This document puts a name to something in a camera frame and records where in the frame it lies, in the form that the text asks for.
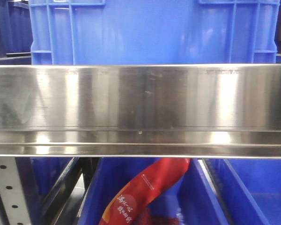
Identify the blue bin lower middle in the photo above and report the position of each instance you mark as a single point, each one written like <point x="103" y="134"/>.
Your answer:
<point x="191" y="201"/>

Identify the blue bin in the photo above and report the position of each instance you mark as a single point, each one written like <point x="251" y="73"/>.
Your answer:
<point x="191" y="201"/>
<point x="249" y="189"/>

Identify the blue bin lower right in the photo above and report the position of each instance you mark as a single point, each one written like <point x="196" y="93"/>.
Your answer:
<point x="249" y="189"/>

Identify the red snack bag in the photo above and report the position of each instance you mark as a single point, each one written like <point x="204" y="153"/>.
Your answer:
<point x="142" y="189"/>

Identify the large blue plastic crate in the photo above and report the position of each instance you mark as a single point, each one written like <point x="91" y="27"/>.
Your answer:
<point x="94" y="32"/>

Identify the white perforated metal upright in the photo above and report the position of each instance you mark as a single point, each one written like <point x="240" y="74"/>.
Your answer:
<point x="12" y="194"/>

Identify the stainless steel rail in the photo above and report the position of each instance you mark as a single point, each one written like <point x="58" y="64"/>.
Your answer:
<point x="206" y="110"/>

